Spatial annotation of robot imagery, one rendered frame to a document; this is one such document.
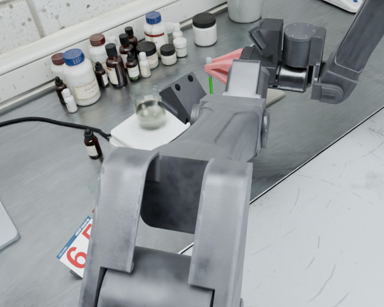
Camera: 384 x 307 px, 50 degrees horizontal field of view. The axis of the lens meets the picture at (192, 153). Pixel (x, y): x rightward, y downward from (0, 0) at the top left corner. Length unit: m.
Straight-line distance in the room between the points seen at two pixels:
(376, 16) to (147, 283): 0.58
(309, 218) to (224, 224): 0.54
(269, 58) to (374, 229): 0.36
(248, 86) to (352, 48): 0.28
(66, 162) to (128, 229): 0.69
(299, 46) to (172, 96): 0.29
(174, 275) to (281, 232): 0.51
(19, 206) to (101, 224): 0.64
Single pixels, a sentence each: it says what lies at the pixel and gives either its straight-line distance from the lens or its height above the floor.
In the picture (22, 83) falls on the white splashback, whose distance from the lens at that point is 1.14.
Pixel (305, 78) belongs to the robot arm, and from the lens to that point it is 0.79.
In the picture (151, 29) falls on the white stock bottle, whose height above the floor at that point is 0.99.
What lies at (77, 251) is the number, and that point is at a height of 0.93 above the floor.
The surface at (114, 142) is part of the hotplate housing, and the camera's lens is 0.84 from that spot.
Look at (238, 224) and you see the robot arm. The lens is 0.23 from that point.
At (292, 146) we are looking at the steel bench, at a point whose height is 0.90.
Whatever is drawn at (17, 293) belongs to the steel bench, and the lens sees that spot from 0.77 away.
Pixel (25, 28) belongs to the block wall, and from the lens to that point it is 1.14.
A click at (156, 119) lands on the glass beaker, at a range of 0.78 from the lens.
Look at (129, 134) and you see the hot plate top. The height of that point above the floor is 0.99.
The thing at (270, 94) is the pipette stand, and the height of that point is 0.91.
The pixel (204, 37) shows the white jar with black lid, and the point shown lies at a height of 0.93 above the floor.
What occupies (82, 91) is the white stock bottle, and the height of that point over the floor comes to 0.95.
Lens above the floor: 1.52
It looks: 45 degrees down
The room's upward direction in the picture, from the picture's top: 7 degrees counter-clockwise
